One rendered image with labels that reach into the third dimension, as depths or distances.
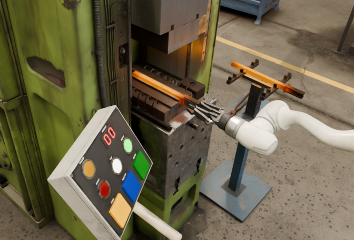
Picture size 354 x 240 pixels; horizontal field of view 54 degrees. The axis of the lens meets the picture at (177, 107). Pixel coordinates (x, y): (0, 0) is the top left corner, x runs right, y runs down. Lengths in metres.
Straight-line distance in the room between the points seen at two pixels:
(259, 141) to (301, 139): 1.75
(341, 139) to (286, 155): 1.72
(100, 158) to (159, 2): 0.56
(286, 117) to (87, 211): 0.86
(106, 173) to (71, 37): 0.47
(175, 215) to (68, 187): 1.25
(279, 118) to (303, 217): 1.20
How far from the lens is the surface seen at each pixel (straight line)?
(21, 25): 1.56
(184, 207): 2.22
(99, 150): 1.10
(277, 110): 1.50
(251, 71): 1.99
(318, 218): 2.61
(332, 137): 1.27
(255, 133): 1.42
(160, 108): 1.56
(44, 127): 1.83
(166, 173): 1.70
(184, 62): 1.83
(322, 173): 2.92
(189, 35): 1.46
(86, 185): 1.04
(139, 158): 1.25
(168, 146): 1.58
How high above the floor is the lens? 1.92
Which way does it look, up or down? 37 degrees down
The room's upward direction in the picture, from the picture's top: 4 degrees clockwise
